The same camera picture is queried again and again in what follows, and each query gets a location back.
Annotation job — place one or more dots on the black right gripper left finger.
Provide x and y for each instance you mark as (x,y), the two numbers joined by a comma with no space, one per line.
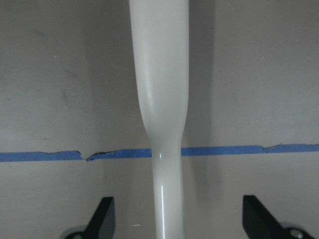
(102,223)

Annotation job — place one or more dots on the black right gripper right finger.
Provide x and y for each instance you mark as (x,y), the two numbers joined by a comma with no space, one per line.
(258,222)

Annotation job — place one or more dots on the white hand brush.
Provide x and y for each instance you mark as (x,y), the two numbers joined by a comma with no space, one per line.
(160,35)

